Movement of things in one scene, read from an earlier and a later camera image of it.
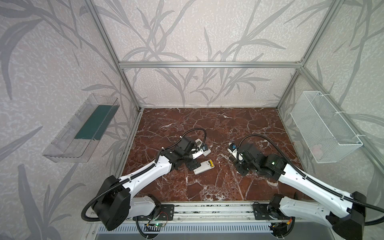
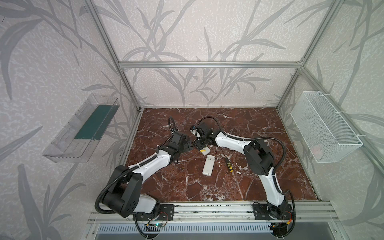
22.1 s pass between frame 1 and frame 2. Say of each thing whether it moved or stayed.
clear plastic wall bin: stayed
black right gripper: moved
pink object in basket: stayed
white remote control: moved
